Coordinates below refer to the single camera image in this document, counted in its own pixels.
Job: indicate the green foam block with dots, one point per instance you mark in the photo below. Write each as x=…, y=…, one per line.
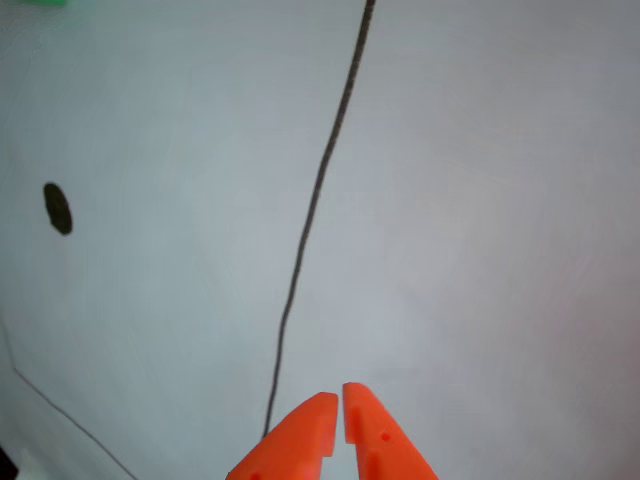
x=35, y=2

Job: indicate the black dot mark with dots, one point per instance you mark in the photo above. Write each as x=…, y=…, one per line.
x=58, y=210

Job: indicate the white paper sheet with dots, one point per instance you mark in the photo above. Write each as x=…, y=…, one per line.
x=450, y=225

